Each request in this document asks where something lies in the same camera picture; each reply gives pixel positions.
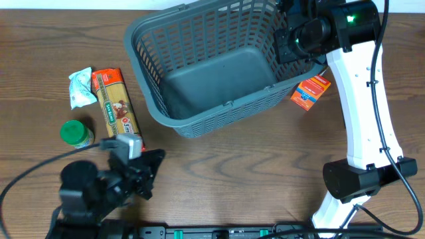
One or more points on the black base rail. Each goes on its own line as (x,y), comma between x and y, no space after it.
(161,232)

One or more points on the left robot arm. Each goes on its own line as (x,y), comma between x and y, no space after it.
(88,195)

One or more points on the green lid spice jar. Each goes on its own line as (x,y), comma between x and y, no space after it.
(76,134)

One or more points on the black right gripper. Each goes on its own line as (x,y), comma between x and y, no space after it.
(286,46)

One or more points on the orange spaghetti packet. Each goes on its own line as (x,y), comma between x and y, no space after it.
(115,103)

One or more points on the grey plastic basket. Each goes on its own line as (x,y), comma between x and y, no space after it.
(207,64)

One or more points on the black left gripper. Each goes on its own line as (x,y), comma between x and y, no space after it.
(137,171)

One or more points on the orange medicine box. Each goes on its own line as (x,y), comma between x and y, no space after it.
(309,91)

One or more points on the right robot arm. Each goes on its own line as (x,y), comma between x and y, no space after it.
(349,35)

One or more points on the white green sachet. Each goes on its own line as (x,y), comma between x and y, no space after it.
(80,89)

